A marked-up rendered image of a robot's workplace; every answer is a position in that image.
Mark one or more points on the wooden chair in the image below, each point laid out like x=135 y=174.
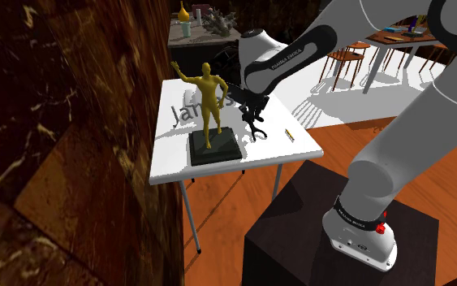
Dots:
x=438 y=53
x=345 y=57

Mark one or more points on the dark robot stand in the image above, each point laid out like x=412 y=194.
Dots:
x=291 y=221

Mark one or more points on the gold figure on dark base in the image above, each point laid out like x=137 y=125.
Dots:
x=210 y=95

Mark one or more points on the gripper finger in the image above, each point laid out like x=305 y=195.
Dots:
x=262 y=131
x=253 y=134

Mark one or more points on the grey letter sign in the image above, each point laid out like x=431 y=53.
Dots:
x=184 y=113

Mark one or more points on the white table with metal legs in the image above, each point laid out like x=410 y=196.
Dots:
x=275 y=152

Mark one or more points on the grey sideboard with ornaments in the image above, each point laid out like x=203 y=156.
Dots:
x=208 y=39

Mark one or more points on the yellow pen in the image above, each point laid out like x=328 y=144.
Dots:
x=289 y=135

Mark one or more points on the wooden dining table with items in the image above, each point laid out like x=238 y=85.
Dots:
x=386 y=41

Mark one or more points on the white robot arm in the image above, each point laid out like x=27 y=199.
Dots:
x=418 y=119

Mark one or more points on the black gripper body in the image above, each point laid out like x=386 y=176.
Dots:
x=255 y=104

